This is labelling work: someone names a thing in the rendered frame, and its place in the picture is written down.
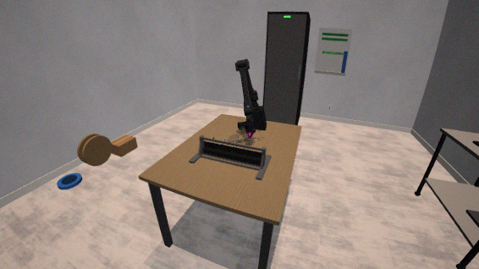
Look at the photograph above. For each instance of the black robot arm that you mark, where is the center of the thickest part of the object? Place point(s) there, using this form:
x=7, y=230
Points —
x=249, y=98

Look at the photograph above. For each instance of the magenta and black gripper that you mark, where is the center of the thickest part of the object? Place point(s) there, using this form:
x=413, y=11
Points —
x=252, y=131

